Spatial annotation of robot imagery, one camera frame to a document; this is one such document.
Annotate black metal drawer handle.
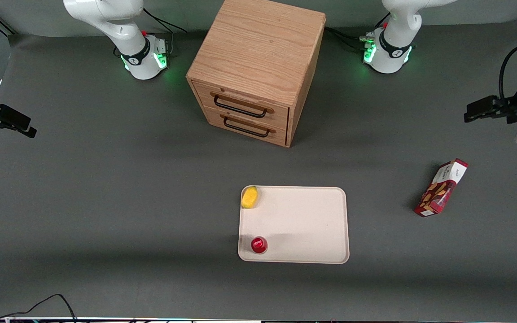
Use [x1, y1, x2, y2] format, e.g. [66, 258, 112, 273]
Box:
[214, 95, 268, 119]
[223, 116, 270, 138]

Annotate yellow lemon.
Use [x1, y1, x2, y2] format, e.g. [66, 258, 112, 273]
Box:
[241, 186, 259, 210]

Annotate oak wooden drawer cabinet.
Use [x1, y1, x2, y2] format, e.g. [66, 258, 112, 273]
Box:
[186, 0, 327, 148]

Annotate black cable on table edge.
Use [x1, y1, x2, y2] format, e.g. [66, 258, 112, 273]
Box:
[0, 294, 78, 323]

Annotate red cookie box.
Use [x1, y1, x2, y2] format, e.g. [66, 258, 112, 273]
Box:
[414, 158, 469, 218]

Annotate wooden drawer front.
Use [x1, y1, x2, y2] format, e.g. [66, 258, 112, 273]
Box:
[191, 80, 290, 131]
[202, 106, 288, 147]

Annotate black cables at arm base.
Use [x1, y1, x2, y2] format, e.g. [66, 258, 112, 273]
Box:
[324, 13, 390, 53]
[143, 7, 188, 57]

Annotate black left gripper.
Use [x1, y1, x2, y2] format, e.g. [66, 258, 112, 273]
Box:
[464, 84, 517, 125]

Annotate beige plastic tray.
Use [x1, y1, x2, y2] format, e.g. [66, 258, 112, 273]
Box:
[237, 186, 350, 264]

